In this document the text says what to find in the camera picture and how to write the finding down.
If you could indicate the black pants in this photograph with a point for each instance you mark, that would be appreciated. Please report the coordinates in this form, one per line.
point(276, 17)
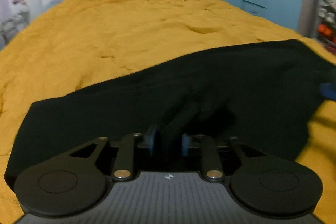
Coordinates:
point(264, 94)

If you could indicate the yellow bed sheet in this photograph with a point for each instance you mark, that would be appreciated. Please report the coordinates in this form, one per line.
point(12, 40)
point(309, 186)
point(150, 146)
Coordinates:
point(83, 42)

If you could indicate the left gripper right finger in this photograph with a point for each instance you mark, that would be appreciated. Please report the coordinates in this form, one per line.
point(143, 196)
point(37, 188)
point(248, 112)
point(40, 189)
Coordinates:
point(216, 160)

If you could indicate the shoe rack with items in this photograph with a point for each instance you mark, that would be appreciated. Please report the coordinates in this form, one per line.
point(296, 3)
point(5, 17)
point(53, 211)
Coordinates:
point(324, 31)

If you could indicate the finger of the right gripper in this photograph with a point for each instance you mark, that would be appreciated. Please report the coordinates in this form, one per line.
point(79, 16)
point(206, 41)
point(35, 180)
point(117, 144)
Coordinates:
point(328, 91)

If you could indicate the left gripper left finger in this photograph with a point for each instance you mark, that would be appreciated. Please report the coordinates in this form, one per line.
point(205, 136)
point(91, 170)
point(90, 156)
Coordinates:
point(124, 160)

